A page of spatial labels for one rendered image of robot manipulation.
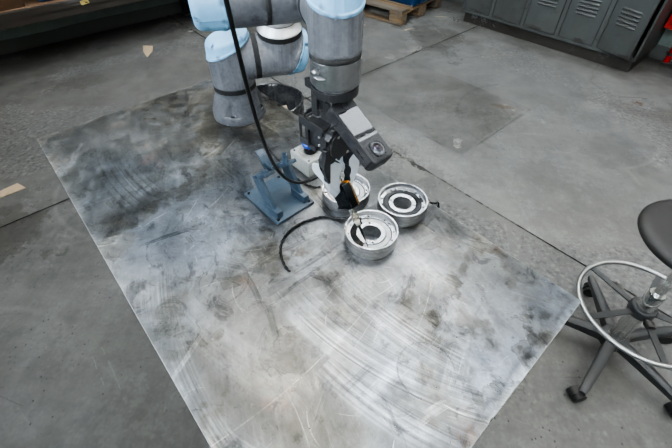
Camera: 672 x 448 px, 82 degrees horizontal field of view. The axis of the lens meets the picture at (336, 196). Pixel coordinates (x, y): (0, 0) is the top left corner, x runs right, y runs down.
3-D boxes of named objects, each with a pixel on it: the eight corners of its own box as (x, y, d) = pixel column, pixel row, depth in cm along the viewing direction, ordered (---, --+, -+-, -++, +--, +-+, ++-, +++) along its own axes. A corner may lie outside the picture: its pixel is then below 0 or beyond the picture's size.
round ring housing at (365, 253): (407, 248, 77) (409, 234, 75) (364, 271, 73) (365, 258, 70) (375, 216, 84) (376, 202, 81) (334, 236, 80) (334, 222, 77)
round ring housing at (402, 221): (384, 233, 80) (386, 220, 77) (371, 199, 88) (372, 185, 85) (432, 226, 82) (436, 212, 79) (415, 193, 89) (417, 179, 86)
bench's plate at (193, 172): (577, 307, 70) (582, 300, 69) (322, 644, 41) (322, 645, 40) (232, 77, 136) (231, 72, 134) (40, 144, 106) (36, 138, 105)
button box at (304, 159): (331, 166, 96) (331, 150, 93) (309, 178, 93) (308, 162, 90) (311, 151, 101) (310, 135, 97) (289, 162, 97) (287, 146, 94)
